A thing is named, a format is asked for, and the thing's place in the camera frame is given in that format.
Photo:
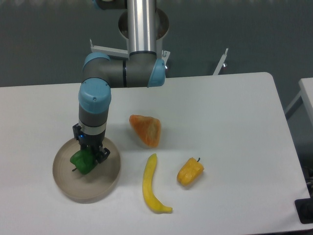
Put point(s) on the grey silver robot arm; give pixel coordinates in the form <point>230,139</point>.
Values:
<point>101,73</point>

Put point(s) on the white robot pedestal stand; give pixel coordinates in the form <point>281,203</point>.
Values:
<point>162,27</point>

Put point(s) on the beige round plate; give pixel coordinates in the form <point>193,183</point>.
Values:
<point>91,187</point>

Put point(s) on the yellow banana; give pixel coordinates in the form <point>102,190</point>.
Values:
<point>147,188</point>

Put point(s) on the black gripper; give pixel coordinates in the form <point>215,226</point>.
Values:
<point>91,137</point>

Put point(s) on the green bell pepper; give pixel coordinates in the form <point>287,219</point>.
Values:
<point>84,161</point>

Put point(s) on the black device at edge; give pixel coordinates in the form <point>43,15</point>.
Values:
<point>304,209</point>

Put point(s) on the yellow bell pepper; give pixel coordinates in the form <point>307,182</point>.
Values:
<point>190,171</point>

